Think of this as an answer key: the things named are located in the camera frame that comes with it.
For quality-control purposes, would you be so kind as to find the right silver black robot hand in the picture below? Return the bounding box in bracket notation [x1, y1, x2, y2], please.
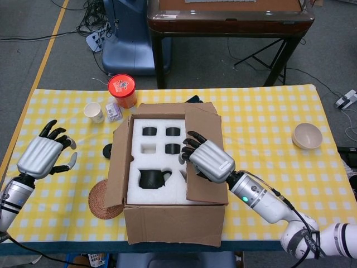
[178, 131, 237, 184]

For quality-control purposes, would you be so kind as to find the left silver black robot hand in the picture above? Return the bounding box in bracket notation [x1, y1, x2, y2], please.
[16, 119, 78, 180]

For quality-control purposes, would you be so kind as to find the brown cardboard box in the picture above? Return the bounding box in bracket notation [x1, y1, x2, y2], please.
[104, 102, 230, 248]

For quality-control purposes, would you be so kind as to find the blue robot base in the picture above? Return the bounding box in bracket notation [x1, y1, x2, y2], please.
[101, 0, 172, 76]

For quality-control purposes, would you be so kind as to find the black ceramic pitcher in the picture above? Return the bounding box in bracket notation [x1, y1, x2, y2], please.
[138, 169, 173, 189]

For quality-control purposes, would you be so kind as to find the dark teal case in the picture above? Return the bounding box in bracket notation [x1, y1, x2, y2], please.
[185, 94, 205, 105]

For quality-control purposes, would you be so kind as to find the white foam insert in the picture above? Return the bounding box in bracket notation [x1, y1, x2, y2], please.
[126, 118, 189, 206]

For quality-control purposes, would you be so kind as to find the yellow white checked tablecloth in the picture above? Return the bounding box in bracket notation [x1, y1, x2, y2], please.
[0, 83, 342, 243]

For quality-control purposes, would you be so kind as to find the white paper cup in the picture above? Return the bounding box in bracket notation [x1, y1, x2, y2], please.
[83, 102, 105, 124]

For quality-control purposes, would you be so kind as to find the woven rattan coaster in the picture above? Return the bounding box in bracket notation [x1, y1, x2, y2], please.
[88, 179, 124, 220]

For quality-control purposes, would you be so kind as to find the small purple packet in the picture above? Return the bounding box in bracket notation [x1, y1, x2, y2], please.
[105, 102, 124, 123]

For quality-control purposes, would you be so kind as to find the beige bowl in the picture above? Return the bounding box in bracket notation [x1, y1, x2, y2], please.
[291, 122, 324, 151]

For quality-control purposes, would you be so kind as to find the blue grey seat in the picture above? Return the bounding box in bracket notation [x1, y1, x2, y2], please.
[115, 251, 237, 268]

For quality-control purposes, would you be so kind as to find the orange canister with red lid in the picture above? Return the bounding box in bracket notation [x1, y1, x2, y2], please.
[108, 73, 138, 109]

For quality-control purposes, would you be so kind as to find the blue crate with papers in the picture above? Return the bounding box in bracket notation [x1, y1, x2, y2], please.
[64, 252, 110, 268]

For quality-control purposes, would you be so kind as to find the black metal folding stand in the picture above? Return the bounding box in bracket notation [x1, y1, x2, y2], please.
[233, 38, 288, 87]

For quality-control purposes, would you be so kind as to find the white power strip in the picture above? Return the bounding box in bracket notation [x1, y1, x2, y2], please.
[85, 31, 108, 53]

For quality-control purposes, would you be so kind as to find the dark wooden mahjong table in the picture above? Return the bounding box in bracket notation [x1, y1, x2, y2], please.
[147, 0, 316, 89]

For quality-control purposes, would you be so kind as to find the white black floor device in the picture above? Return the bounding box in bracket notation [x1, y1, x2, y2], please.
[334, 89, 357, 109]

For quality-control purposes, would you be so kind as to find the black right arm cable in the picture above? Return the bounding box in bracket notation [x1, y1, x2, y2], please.
[241, 169, 329, 259]

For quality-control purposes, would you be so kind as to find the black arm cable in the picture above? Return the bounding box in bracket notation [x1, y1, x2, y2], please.
[241, 169, 329, 259]
[4, 236, 83, 266]

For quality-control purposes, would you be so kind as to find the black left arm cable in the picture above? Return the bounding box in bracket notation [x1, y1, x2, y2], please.
[4, 236, 83, 266]

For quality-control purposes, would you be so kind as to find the long black floor cable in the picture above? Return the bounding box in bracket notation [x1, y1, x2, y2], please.
[0, 29, 88, 42]

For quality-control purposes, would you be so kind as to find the thin white cable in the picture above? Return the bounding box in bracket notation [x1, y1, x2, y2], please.
[340, 108, 357, 146]

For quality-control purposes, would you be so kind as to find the black cable tangle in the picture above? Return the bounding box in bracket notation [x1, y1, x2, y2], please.
[75, 0, 121, 37]

